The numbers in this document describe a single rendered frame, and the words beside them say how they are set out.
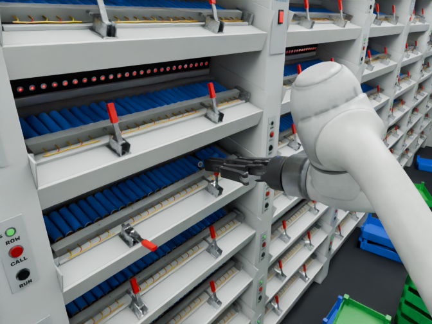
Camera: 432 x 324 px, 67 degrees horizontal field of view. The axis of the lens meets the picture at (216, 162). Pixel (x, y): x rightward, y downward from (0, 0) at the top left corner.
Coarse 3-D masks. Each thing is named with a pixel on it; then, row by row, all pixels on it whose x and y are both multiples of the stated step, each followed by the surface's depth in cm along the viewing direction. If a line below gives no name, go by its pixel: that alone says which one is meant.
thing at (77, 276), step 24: (216, 144) 106; (240, 192) 94; (144, 216) 74; (168, 216) 76; (192, 216) 79; (96, 240) 66; (120, 240) 67; (72, 264) 61; (96, 264) 62; (120, 264) 66; (72, 288) 58
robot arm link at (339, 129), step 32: (320, 64) 49; (320, 96) 45; (352, 96) 46; (320, 128) 46; (352, 128) 44; (320, 160) 48; (352, 160) 43; (384, 160) 40; (384, 192) 39; (416, 192) 38; (384, 224) 40; (416, 224) 37; (416, 256) 37; (416, 288) 38
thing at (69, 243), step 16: (192, 176) 86; (208, 176) 91; (160, 192) 78; (176, 192) 82; (128, 208) 72; (144, 208) 74; (96, 224) 66; (112, 224) 68; (64, 240) 61; (80, 240) 63
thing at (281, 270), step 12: (312, 228) 171; (324, 228) 171; (300, 240) 162; (312, 240) 164; (288, 252) 153; (300, 252) 156; (312, 252) 160; (276, 264) 146; (288, 264) 148; (300, 264) 150; (276, 276) 140; (288, 276) 142; (276, 288) 136
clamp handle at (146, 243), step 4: (132, 232) 66; (132, 236) 66; (136, 236) 66; (140, 240) 65; (144, 240) 65; (148, 240) 65; (144, 244) 64; (148, 244) 63; (152, 244) 63; (148, 248) 63; (152, 248) 62; (156, 248) 63
